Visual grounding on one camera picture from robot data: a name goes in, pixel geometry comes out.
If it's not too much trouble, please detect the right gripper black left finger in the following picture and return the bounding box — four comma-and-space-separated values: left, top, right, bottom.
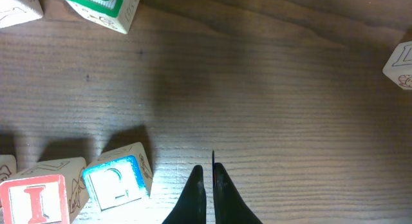
163, 165, 207, 224

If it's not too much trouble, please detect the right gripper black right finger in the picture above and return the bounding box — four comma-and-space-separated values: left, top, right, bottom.
212, 151, 262, 224

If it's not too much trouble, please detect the blue 2 block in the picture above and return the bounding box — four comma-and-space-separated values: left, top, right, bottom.
82, 142, 153, 212

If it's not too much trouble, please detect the red I block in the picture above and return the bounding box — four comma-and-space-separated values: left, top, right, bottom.
1, 157, 89, 224

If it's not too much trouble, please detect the red A block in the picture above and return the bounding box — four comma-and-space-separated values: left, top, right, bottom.
0, 154, 17, 182

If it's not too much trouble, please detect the green R block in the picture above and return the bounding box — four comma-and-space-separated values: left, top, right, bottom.
65, 0, 140, 34

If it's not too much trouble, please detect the blue P block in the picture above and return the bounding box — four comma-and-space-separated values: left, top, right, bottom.
382, 41, 412, 90

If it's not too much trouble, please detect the red U block lower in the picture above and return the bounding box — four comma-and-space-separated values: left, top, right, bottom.
1, 0, 44, 28

